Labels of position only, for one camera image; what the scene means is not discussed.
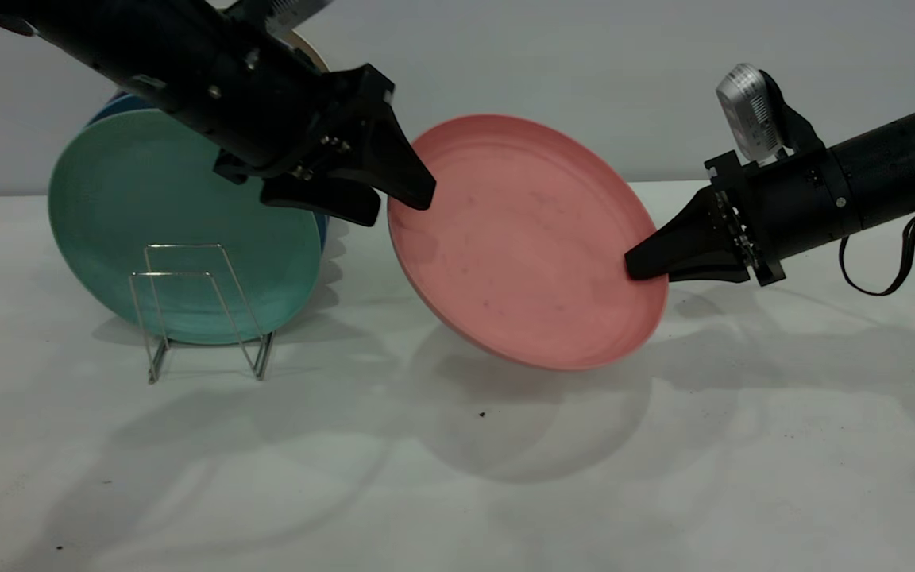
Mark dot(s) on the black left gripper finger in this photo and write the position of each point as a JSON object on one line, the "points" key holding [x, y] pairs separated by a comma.
{"points": [[394, 163], [322, 199]]}

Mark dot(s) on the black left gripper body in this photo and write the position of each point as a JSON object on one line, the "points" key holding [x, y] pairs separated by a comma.
{"points": [[314, 119]]}

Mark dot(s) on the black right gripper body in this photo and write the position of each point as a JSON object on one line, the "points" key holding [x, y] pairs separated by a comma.
{"points": [[783, 206]]}

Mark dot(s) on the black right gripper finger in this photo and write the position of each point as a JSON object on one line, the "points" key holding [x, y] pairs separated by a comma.
{"points": [[712, 276], [688, 238]]}

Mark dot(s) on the pink plastic plate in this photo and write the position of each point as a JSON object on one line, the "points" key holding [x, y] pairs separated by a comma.
{"points": [[521, 246]]}

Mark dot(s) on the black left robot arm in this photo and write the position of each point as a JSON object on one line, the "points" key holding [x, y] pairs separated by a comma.
{"points": [[148, 48]]}

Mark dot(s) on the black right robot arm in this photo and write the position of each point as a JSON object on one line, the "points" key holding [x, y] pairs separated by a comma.
{"points": [[902, 159]]}

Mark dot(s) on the beige plastic plate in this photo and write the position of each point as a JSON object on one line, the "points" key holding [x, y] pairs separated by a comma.
{"points": [[310, 49]]}

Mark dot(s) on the green plastic plate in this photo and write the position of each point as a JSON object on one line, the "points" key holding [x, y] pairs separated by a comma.
{"points": [[148, 206]]}

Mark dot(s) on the blue plastic plate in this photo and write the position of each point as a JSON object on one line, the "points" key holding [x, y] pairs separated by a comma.
{"points": [[112, 107]]}

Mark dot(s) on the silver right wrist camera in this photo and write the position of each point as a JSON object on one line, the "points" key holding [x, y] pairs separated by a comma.
{"points": [[747, 111]]}

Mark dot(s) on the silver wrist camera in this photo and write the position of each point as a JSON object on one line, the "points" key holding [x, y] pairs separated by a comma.
{"points": [[747, 111], [283, 9]]}

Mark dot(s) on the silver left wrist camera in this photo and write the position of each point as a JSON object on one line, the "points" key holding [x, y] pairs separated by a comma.
{"points": [[283, 9]]}

